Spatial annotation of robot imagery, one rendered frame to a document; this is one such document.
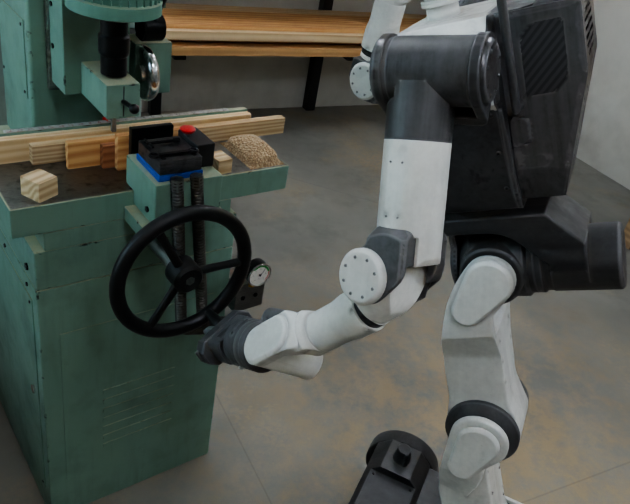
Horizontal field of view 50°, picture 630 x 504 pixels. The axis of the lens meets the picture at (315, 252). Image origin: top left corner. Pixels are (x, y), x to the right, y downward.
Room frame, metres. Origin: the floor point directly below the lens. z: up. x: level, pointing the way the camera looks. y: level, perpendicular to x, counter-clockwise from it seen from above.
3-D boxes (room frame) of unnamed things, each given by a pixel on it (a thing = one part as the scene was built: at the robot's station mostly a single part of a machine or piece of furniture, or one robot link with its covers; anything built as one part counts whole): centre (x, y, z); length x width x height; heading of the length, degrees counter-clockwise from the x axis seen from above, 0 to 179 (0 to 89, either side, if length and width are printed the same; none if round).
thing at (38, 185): (1.06, 0.52, 0.92); 0.05 x 0.04 x 0.04; 68
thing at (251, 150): (1.41, 0.19, 0.92); 0.14 x 0.09 x 0.04; 42
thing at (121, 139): (1.27, 0.37, 0.94); 0.16 x 0.02 x 0.08; 132
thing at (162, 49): (1.52, 0.47, 1.02); 0.09 x 0.07 x 0.12; 132
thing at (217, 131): (1.37, 0.36, 0.92); 0.60 x 0.02 x 0.04; 132
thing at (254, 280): (1.30, 0.13, 0.65); 0.06 x 0.04 x 0.08; 132
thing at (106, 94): (1.30, 0.47, 1.03); 0.14 x 0.07 x 0.09; 42
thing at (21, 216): (1.23, 0.36, 0.87); 0.61 x 0.30 x 0.06; 132
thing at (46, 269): (1.37, 0.54, 0.76); 0.57 x 0.45 x 0.09; 42
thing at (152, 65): (1.46, 0.45, 1.02); 0.12 x 0.03 x 0.12; 42
